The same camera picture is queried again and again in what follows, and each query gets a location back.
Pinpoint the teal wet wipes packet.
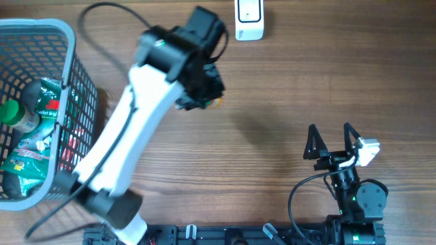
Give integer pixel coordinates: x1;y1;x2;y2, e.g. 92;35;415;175
1;125;55;197

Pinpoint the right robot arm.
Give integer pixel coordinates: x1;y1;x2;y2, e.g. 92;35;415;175
303;123;388;245

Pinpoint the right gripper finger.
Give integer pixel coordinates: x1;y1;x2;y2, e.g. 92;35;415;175
303;124;330;159
343;122;362;154

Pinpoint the green 3M gloves packet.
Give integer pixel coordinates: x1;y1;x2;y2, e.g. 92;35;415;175
34;78;62;127

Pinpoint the green lid spice jar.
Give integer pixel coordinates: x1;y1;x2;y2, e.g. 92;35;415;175
1;100;40;133

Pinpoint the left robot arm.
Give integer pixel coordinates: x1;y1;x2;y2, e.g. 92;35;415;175
54;6;228;244

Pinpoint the red sauce bottle green cap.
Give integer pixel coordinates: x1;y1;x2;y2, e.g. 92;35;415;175
206;98;222;109

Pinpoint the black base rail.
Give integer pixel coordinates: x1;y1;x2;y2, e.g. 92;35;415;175
82;223;387;245

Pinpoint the grey plastic mesh basket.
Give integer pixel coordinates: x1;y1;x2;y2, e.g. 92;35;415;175
1;19;98;211

